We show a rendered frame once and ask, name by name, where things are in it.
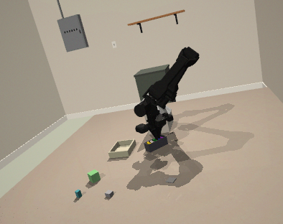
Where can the green cube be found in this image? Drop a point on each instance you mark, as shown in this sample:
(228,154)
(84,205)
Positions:
(93,176)

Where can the small teal block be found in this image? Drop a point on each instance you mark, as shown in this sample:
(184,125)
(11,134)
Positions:
(78,193)

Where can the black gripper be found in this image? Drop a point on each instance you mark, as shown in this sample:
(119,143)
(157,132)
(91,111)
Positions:
(156,131)

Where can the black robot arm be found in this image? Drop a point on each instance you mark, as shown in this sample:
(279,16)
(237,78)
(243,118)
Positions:
(165,90)

